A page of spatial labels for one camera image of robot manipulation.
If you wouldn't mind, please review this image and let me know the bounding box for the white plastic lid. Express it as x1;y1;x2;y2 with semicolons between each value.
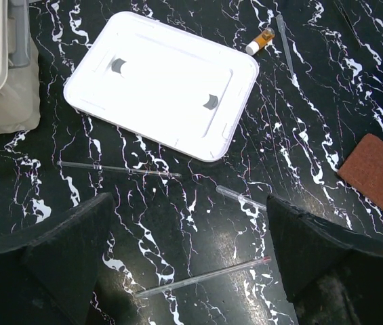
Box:
63;12;259;163

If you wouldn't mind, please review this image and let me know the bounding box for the clear glass rod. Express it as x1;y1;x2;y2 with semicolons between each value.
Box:
56;161;182;178

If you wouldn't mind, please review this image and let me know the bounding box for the beige plastic bin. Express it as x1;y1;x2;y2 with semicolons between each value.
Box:
0;0;41;134

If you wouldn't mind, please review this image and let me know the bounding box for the orange capped vial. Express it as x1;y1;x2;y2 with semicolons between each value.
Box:
245;27;275;56

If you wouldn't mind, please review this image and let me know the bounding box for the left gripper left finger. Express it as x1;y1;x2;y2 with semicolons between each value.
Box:
0;193;114;324

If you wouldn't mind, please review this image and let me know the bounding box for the thermometer with red tip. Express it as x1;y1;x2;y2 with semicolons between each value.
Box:
134;256;271;299

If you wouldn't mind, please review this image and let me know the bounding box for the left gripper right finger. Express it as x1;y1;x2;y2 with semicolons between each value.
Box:
266;196;383;324

